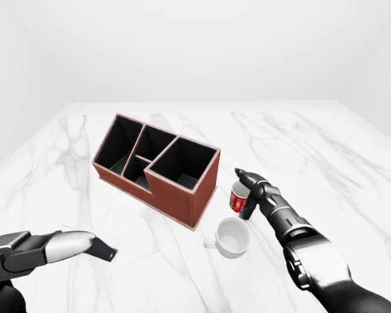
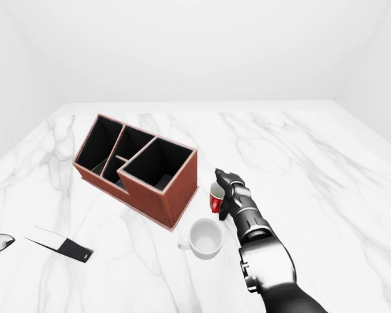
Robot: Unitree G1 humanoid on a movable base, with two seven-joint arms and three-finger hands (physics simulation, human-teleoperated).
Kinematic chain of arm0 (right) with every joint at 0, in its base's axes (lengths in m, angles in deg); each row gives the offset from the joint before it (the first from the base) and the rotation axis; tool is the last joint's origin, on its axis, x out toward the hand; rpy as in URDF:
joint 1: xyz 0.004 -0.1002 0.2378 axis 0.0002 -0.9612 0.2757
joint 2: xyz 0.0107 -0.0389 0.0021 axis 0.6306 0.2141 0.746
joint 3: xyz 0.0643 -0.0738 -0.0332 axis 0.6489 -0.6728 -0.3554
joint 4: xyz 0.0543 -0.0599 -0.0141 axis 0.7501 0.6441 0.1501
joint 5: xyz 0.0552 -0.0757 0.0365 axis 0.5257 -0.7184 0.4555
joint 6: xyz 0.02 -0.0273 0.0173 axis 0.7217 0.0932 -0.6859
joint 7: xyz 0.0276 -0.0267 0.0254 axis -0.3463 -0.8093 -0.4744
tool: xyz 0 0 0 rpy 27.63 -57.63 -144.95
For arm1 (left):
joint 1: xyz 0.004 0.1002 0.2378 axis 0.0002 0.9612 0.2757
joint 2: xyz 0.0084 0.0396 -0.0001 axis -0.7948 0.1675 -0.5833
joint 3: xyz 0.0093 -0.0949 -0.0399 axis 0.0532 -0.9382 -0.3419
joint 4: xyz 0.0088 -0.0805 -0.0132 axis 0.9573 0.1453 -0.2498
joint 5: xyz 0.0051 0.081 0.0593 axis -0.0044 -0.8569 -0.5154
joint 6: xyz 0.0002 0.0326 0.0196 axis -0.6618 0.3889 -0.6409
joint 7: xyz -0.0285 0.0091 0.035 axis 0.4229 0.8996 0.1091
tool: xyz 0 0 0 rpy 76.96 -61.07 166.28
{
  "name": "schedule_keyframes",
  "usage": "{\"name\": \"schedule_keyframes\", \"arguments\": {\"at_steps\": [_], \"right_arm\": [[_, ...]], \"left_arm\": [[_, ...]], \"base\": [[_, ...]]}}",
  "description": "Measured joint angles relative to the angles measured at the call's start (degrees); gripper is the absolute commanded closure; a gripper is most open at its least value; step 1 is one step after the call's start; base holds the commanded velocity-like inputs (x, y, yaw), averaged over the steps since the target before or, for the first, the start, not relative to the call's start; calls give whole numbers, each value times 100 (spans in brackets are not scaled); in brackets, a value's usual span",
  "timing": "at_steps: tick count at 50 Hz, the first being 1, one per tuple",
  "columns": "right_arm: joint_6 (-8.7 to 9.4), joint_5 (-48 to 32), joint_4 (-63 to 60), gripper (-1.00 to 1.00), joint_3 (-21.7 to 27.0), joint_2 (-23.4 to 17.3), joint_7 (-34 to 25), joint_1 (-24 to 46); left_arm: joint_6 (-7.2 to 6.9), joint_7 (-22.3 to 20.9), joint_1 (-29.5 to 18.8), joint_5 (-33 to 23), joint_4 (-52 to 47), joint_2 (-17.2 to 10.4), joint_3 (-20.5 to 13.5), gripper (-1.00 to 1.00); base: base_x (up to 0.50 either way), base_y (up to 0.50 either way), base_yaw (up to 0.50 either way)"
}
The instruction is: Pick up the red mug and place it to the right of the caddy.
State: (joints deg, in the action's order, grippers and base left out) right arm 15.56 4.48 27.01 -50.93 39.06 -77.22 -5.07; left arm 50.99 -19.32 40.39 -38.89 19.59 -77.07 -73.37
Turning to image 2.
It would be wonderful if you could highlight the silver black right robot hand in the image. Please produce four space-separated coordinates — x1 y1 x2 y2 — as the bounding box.
214 168 297 293

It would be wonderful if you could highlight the red mug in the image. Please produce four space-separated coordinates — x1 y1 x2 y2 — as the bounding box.
209 181 226 215

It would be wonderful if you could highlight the white mug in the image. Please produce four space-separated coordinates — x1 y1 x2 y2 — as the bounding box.
177 217 224 261

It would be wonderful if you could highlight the red-brown desk caddy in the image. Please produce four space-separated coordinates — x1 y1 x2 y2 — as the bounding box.
72 113 200 233

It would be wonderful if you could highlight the black-handled white cleaver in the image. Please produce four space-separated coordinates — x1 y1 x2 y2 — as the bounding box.
22 224 94 264

